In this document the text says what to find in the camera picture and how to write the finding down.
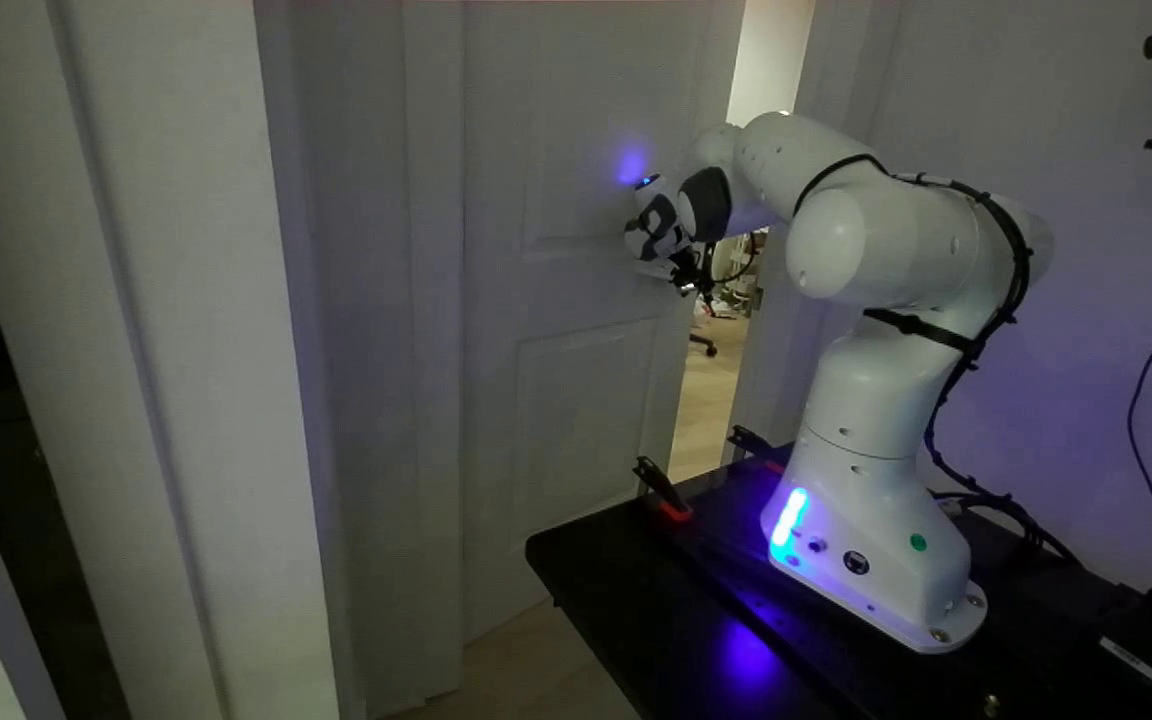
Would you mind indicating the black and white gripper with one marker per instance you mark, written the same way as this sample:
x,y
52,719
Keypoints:
x,y
675,220

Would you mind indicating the white panelled door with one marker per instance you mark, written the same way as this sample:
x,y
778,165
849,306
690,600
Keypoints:
x,y
478,349

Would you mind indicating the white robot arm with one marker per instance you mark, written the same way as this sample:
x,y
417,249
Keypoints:
x,y
930,271

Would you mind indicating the black table clamp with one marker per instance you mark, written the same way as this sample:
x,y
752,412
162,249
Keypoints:
x,y
661,489

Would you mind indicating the black robot table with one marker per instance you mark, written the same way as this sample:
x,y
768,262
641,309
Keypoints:
x,y
695,626

